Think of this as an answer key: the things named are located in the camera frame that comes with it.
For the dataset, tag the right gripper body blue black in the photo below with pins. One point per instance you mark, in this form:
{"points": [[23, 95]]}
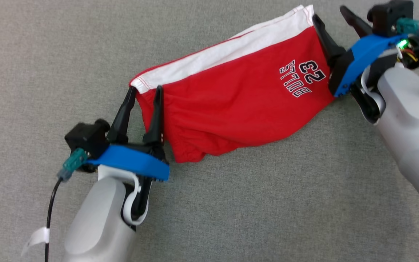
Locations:
{"points": [[362, 54]]}

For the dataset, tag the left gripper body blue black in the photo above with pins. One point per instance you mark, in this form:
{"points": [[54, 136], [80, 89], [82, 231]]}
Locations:
{"points": [[133, 160]]}

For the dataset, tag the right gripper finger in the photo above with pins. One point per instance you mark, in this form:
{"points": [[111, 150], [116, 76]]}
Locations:
{"points": [[358, 23], [329, 43]]}

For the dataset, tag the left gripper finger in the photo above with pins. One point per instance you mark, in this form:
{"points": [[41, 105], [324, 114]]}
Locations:
{"points": [[156, 123], [122, 120]]}

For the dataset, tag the red shorts with white stripe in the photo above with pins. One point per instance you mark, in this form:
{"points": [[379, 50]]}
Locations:
{"points": [[238, 102]]}

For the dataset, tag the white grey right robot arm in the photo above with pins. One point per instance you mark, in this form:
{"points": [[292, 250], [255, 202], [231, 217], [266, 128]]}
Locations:
{"points": [[409, 127]]}

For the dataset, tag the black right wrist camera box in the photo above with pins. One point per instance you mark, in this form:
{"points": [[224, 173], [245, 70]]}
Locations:
{"points": [[387, 16]]}

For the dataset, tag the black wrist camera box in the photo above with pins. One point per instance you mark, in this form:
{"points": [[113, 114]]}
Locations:
{"points": [[387, 16], [86, 138]]}

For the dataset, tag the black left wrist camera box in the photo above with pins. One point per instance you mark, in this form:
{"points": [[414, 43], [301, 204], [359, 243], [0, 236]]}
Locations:
{"points": [[86, 138]]}

